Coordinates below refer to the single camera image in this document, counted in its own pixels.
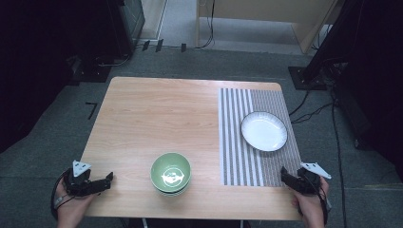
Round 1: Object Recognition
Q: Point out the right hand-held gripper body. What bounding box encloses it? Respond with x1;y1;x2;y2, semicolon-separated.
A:
296;161;333;196

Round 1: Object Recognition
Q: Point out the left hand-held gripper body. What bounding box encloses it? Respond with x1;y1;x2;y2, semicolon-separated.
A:
62;160;97;198

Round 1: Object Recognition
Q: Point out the person's left hand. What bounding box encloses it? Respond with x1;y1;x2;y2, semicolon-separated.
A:
55;185;97;228

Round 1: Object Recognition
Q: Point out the person's right hand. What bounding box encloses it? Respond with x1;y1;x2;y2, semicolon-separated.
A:
291;176;331;228

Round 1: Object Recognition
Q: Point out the white plate with dark rim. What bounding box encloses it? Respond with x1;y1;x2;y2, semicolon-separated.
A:
240;110;289;153

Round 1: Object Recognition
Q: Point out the grey striped placemat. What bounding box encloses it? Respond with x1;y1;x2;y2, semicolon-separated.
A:
217;87;303;187

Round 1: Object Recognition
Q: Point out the green bowl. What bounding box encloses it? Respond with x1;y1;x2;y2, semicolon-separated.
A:
149;152;193;198

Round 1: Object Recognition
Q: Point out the angled black floor tape mark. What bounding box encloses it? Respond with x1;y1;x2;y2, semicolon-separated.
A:
85;101;99;121

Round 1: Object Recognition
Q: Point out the black slanted stand pole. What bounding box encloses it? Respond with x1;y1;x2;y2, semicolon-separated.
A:
302;0;359;83

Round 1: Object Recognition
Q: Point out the dark equipment cabinet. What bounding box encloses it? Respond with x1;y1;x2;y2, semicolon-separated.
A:
106;0;146;59

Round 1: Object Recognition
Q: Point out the light wooden cabinet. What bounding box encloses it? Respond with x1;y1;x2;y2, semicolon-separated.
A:
195;0;346;55

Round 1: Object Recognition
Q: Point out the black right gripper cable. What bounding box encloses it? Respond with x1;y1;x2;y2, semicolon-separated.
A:
312;177;333;224

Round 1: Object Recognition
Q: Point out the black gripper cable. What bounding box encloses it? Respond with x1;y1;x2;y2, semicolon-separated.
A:
49;170;76;220
312;177;333;224

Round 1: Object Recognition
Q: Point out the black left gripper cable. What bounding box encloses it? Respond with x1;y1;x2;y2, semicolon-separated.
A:
49;170;76;220

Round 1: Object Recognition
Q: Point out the long black floor cable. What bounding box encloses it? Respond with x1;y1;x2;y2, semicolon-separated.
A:
330;89;349;228

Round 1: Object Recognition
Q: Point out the black stand base plate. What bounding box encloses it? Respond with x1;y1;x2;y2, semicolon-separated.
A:
287;66;329;91
71;55;112;84

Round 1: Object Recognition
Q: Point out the black hanging cable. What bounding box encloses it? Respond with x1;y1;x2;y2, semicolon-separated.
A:
193;0;217;50

